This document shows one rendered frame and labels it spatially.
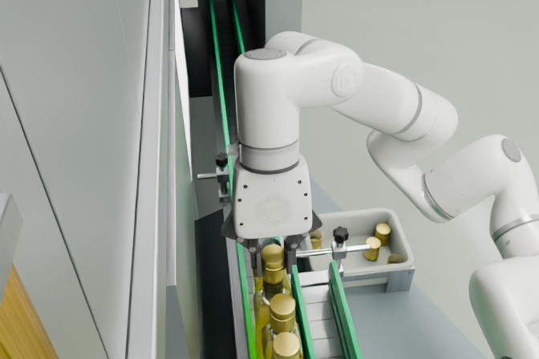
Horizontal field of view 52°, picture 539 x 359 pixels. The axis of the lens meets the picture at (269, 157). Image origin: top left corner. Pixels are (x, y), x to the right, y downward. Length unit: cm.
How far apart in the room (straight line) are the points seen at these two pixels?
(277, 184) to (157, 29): 31
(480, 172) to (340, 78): 32
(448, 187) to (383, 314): 44
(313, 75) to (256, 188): 15
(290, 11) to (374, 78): 93
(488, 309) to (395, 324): 44
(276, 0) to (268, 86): 107
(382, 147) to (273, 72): 32
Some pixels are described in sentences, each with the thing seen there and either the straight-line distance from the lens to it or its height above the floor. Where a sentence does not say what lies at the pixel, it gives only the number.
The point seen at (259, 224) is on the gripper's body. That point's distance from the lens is 71.
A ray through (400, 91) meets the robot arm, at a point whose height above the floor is 136.
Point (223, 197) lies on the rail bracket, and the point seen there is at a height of 90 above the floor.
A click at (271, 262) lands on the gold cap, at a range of 76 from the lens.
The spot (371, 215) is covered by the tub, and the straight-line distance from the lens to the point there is 133.
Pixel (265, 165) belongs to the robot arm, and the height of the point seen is 135.
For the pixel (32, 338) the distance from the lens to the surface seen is 19.
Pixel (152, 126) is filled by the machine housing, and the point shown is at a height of 139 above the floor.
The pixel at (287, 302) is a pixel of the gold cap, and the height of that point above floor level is 116.
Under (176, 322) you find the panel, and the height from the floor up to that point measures 125.
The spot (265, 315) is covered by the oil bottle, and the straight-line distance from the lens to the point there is 84.
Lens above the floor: 179
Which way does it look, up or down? 41 degrees down
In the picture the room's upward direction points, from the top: straight up
